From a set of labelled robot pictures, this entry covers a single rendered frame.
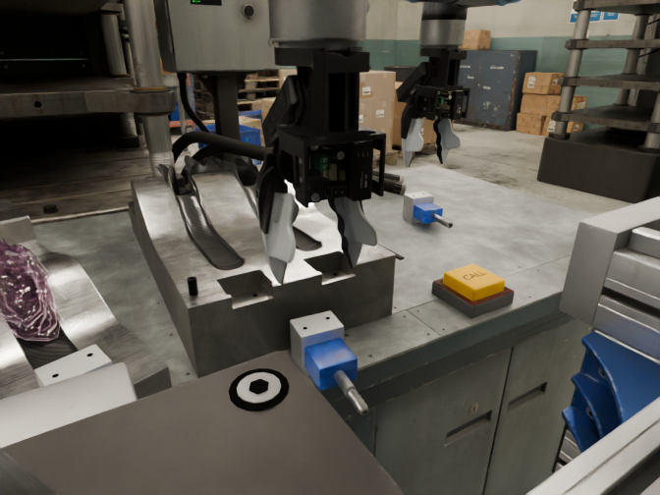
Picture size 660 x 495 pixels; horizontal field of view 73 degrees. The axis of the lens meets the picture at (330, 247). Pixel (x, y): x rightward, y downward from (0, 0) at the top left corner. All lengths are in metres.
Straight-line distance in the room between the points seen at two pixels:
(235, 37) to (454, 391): 1.03
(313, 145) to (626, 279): 0.27
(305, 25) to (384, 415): 0.54
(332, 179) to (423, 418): 0.50
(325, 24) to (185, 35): 0.98
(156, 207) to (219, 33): 0.72
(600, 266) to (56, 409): 0.39
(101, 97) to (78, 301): 0.71
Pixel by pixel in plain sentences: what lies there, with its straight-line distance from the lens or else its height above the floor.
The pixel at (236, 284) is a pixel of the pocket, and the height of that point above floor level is 0.88.
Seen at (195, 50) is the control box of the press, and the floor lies 1.12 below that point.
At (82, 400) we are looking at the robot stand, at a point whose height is 0.99.
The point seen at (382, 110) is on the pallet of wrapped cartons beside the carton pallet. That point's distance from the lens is 4.63.
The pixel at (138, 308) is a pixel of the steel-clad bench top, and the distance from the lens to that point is 0.67.
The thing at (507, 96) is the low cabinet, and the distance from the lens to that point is 7.37.
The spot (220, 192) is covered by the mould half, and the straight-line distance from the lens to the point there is 0.74.
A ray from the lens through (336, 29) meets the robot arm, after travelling 0.35.
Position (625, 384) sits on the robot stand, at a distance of 0.40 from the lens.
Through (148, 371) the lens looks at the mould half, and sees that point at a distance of 0.46.
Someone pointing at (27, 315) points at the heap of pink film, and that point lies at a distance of 0.54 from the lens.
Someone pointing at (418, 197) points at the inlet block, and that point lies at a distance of 0.92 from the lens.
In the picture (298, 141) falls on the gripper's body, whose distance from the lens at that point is 0.35.
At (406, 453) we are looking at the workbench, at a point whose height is 0.53.
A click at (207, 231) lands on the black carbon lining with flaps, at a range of 0.68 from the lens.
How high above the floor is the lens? 1.13
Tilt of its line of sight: 24 degrees down
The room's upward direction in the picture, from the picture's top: straight up
